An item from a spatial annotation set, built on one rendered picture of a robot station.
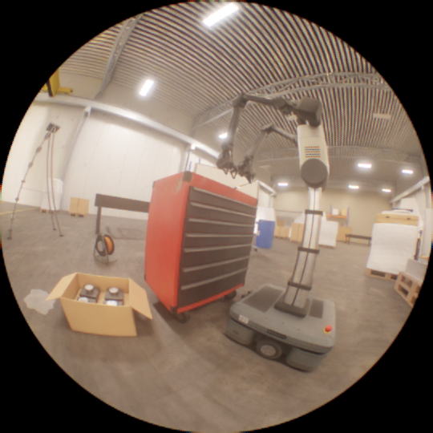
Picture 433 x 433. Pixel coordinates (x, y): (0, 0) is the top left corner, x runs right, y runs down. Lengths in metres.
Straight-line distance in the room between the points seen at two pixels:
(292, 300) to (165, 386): 0.78
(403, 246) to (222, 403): 3.47
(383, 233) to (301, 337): 3.00
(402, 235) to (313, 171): 2.98
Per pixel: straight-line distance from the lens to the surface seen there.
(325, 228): 7.76
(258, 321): 0.80
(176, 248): 0.69
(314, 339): 0.79
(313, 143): 0.88
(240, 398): 0.80
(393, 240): 3.52
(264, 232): 4.46
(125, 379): 0.82
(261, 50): 8.30
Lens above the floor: 0.74
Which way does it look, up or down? 1 degrees up
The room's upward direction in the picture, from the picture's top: 8 degrees clockwise
